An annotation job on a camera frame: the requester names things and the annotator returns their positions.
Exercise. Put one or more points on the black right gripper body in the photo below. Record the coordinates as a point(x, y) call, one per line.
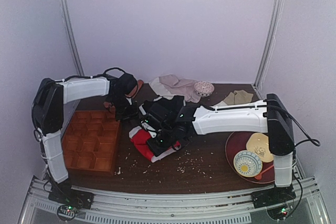
point(156, 147)

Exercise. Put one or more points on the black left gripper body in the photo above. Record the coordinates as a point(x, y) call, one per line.
point(123, 112)

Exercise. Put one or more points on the red white underwear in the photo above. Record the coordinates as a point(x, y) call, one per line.
point(139, 136)

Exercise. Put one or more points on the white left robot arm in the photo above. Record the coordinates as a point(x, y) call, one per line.
point(47, 112)

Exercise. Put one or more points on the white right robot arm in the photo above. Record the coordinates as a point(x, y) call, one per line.
point(268, 116)

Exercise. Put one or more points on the black white underwear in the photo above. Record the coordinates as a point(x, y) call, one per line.
point(163, 108)

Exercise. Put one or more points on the rust orange underwear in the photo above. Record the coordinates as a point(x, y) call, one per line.
point(136, 89)

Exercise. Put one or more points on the mauve white underwear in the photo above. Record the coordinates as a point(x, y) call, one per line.
point(170, 85)

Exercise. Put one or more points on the beige white underwear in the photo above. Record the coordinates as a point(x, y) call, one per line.
point(236, 97)

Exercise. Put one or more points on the wooden compartment tray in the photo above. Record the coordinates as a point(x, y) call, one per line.
point(91, 142)

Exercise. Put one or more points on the red dotted white bowl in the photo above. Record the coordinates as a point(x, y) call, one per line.
point(204, 88)

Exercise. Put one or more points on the round red tray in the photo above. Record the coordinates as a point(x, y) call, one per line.
point(236, 143)

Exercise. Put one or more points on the blue yellow patterned bowl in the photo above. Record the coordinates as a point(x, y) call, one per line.
point(247, 164)

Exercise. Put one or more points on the yellow square panda plate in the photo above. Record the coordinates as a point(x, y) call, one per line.
point(258, 143)

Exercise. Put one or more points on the orange plastic spoon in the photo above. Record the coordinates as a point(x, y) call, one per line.
point(259, 176)

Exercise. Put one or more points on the left circuit board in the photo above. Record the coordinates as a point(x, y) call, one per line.
point(66, 213)

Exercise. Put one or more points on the circuit board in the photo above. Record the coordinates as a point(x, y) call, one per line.
point(66, 213)
point(279, 213)

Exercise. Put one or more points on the right circuit board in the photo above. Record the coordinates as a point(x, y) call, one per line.
point(279, 213)

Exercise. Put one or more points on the left aluminium corner post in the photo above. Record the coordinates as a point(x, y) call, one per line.
point(71, 37)

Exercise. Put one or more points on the aluminium corner post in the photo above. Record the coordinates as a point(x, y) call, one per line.
point(269, 44)
point(71, 37)

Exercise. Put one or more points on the front aluminium rail frame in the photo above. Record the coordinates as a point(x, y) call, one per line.
point(228, 207)

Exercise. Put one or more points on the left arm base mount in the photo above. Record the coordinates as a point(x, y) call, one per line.
point(64, 194)

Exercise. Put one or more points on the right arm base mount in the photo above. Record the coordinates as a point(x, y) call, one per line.
point(272, 196)

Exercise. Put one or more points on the right aluminium corner post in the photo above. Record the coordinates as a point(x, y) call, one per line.
point(269, 44)

